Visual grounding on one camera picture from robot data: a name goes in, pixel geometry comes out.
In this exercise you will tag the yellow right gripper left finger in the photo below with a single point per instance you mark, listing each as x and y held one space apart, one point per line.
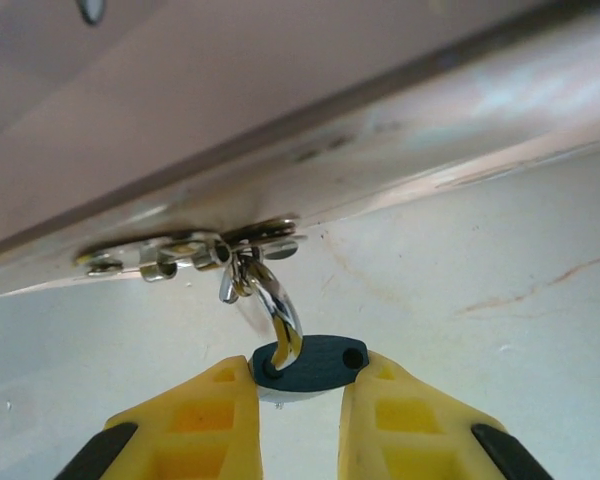
200 430

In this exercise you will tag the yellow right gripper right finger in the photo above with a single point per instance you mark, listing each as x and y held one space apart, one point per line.
420 430

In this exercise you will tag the silver metal hasp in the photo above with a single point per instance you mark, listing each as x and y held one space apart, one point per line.
190 247

